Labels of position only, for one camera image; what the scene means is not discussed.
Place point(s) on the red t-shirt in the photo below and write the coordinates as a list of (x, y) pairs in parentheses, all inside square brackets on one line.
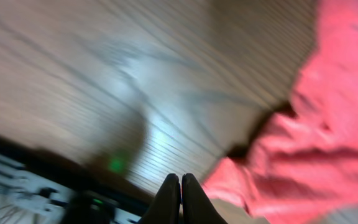
[(305, 164)]

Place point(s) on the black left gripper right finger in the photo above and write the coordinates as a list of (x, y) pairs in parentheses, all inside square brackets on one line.
[(197, 208)]

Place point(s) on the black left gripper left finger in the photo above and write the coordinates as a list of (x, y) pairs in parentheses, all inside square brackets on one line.
[(166, 204)]

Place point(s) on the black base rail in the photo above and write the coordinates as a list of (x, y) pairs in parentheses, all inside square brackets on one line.
[(38, 187)]

